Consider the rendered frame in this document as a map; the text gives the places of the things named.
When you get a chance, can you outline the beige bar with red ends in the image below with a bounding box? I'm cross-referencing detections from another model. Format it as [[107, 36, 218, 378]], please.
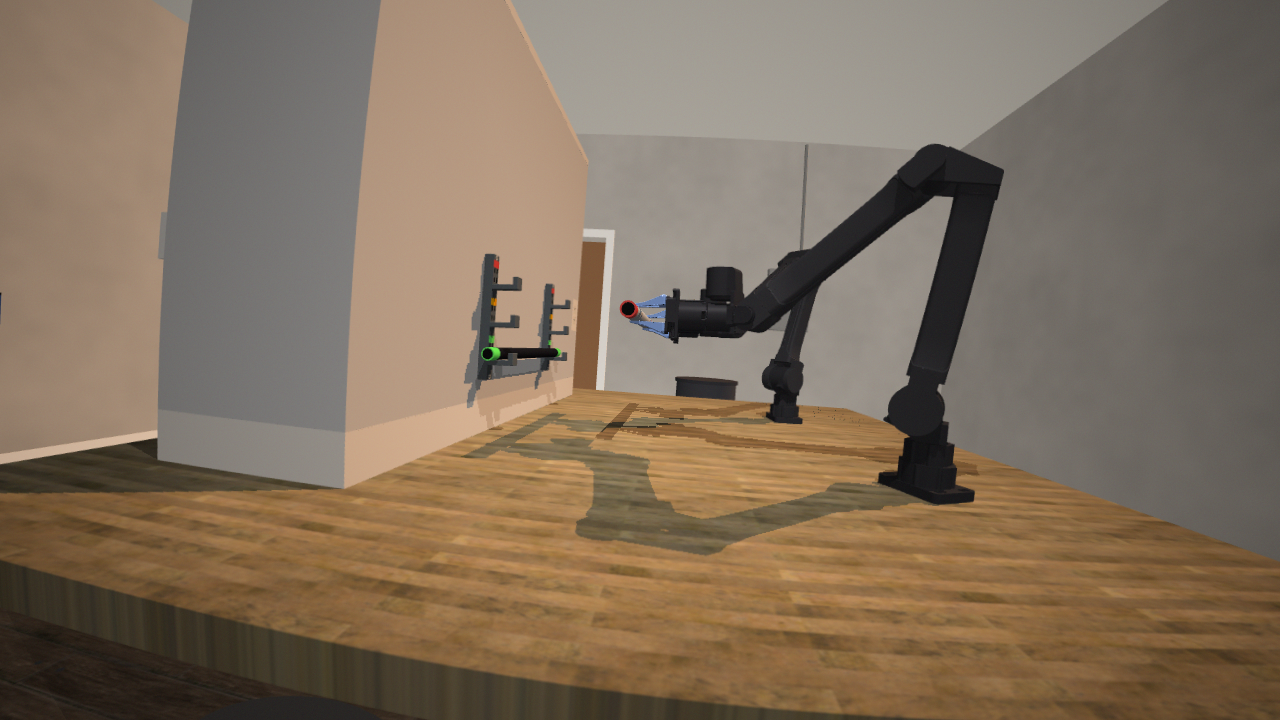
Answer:
[[620, 300, 652, 322]]

